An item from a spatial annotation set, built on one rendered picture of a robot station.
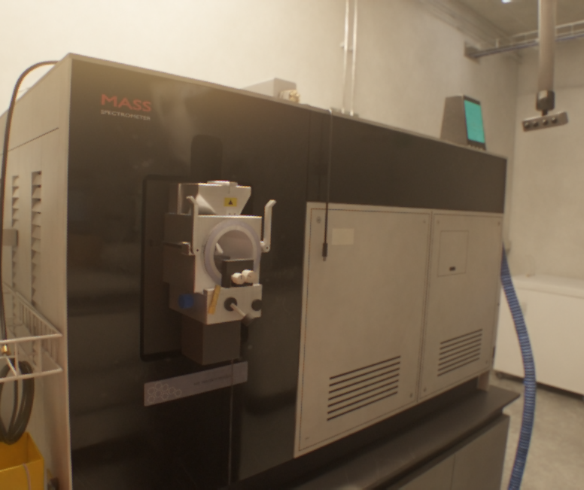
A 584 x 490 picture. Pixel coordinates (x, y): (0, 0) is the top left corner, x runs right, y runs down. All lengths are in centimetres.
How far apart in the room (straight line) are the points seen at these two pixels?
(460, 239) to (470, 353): 34
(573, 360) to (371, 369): 280
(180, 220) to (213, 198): 5
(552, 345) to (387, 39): 238
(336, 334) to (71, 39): 141
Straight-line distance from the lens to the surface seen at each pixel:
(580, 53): 451
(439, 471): 125
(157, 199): 65
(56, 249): 63
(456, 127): 140
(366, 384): 100
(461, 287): 127
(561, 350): 372
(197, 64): 205
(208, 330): 62
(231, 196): 62
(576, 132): 436
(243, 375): 76
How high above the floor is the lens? 127
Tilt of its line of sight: 4 degrees down
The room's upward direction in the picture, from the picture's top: 2 degrees clockwise
